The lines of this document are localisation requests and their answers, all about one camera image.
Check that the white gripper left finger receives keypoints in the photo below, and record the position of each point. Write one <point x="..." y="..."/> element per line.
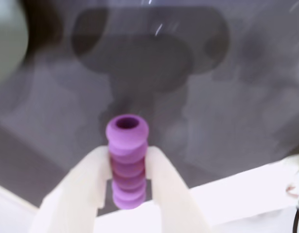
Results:
<point x="76" y="189"/>

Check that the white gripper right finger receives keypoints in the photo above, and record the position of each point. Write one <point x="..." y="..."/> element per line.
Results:
<point x="168" y="191"/>

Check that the purple ribbed pen grip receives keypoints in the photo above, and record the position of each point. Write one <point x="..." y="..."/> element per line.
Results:
<point x="128" y="155"/>

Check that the dark brown table mat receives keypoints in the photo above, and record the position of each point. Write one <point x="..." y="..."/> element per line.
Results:
<point x="224" y="116"/>

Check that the pale green steel-rimmed mug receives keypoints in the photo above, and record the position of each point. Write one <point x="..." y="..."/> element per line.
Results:
<point x="7" y="36"/>

